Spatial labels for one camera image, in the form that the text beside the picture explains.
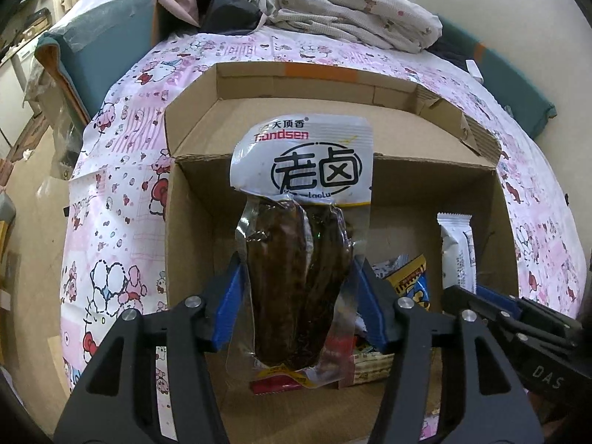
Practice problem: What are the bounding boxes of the white wafer snack packet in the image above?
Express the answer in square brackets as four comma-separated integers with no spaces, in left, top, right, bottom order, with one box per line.
[437,213,477,294]

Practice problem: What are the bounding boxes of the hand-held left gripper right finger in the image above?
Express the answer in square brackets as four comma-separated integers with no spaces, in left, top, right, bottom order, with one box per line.
[356,256,544,444]

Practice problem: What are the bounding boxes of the white floral quilt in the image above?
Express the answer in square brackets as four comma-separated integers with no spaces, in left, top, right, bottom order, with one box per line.
[240,0,442,54]

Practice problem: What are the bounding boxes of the clear plastic bag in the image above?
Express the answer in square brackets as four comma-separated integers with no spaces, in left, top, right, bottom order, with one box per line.
[52,101,90,180]

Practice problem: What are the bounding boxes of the white printed snack packet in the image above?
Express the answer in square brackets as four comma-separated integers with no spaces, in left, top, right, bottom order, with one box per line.
[372,253,410,280]

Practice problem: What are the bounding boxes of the teal upholstered sofa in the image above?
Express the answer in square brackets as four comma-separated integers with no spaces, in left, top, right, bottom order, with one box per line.
[34,0,556,139]

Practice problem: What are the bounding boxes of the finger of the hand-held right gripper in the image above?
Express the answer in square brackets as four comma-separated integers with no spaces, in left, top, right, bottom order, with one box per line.
[476,286,592,354]
[441,286,592,408]

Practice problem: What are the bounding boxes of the braised meat vacuum packet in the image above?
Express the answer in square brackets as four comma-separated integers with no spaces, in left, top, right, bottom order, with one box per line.
[226,113,375,389]

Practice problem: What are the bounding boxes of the blue and yellow snack packet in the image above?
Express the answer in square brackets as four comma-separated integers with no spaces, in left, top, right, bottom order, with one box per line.
[386,254,432,313]

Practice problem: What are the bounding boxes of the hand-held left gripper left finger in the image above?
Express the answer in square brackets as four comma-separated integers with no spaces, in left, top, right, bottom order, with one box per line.
[53,252,246,444]

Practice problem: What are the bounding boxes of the pink cartoon printed blanket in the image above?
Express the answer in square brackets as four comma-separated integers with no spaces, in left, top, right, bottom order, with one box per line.
[60,28,588,444]

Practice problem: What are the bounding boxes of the red snack packet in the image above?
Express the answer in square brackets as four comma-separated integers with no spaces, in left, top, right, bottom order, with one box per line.
[250,370,316,395]

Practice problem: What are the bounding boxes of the white cabinet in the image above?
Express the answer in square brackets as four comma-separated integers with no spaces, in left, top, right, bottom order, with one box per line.
[0,48,29,149]

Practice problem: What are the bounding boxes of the cardboard box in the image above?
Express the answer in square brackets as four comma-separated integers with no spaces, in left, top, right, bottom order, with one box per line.
[164,61,521,444]

